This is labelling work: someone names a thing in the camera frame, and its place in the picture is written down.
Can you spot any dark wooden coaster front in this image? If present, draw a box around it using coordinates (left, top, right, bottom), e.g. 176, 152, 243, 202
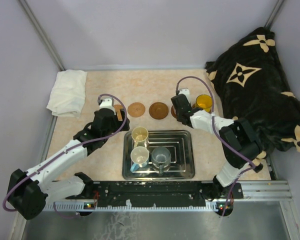
170, 106, 177, 119

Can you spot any dark wooden coaster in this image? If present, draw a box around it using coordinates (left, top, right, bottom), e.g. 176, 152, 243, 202
149, 102, 169, 120
170, 106, 177, 119

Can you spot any woven coaster frilled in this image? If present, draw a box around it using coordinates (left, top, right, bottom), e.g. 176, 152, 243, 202
114, 104, 123, 122

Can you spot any dark wooden coaster back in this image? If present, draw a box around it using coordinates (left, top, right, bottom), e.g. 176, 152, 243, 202
149, 102, 169, 120

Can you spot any woven coaster smooth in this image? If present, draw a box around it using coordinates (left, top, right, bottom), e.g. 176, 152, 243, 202
127, 102, 146, 118

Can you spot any cream yellow cup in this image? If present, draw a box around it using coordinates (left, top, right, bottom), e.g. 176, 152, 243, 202
131, 126, 149, 149

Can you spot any white cup blue handle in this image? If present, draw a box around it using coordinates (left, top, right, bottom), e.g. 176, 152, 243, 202
130, 146, 150, 172

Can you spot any grey cup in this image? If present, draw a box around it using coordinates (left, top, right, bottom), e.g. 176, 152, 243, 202
151, 146, 172, 175

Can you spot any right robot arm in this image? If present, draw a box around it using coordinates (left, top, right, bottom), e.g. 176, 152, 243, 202
171, 93, 262, 200

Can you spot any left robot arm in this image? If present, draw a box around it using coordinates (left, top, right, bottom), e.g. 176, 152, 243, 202
2, 107, 130, 220

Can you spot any metal tray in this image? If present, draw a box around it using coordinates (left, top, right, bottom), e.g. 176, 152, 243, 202
122, 130, 195, 181

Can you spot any white folded cloth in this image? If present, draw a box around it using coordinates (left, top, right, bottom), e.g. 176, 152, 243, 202
46, 69, 88, 118

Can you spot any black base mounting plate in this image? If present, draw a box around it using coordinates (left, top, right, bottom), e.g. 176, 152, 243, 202
67, 181, 243, 208

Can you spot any black floral blanket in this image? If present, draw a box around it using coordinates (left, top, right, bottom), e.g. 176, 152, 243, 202
204, 27, 300, 161

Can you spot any aluminium frame rail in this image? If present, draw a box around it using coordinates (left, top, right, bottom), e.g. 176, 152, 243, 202
19, 180, 295, 213

